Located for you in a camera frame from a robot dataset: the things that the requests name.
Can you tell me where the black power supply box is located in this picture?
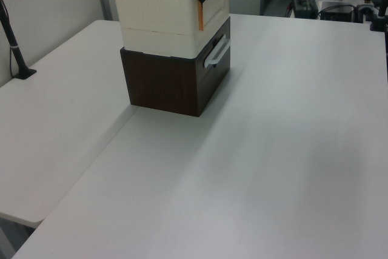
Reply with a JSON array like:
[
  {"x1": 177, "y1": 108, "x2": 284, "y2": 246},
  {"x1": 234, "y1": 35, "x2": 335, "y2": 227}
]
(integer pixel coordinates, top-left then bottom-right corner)
[{"x1": 291, "y1": 0, "x2": 319, "y2": 19}]

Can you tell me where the dark brown drawer box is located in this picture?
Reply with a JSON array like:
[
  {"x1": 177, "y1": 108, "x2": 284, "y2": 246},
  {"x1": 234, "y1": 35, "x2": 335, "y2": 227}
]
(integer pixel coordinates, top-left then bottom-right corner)
[{"x1": 119, "y1": 16, "x2": 233, "y2": 118}]

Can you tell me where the black clamp camera mount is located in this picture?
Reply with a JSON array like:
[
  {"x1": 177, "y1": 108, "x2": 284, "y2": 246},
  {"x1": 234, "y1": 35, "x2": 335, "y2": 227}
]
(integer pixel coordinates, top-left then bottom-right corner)
[{"x1": 347, "y1": 0, "x2": 388, "y2": 33}]

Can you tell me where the black electronics box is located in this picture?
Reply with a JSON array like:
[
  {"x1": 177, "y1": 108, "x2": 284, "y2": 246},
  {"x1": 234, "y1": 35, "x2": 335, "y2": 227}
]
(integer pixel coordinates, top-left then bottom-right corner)
[{"x1": 317, "y1": 0, "x2": 356, "y2": 22}]

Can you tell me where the white drawer handle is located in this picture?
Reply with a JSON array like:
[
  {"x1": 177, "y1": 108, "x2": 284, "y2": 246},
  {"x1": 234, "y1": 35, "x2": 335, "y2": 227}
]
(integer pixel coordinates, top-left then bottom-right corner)
[{"x1": 203, "y1": 35, "x2": 232, "y2": 69}]

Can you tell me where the cream cabinet door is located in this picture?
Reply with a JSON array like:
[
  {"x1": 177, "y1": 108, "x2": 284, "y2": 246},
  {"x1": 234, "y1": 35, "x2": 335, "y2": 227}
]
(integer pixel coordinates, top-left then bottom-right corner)
[{"x1": 196, "y1": 0, "x2": 230, "y2": 34}]

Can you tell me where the black camera stand pole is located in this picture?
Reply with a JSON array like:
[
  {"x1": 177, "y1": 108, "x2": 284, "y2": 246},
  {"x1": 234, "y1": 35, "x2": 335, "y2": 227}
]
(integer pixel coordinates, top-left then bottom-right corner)
[{"x1": 0, "y1": 0, "x2": 38, "y2": 80}]

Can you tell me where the cream plastic cabinet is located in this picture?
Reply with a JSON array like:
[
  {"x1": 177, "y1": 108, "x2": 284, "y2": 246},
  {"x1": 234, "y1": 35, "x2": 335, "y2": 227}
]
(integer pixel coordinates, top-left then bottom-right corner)
[{"x1": 108, "y1": 0, "x2": 230, "y2": 60}]

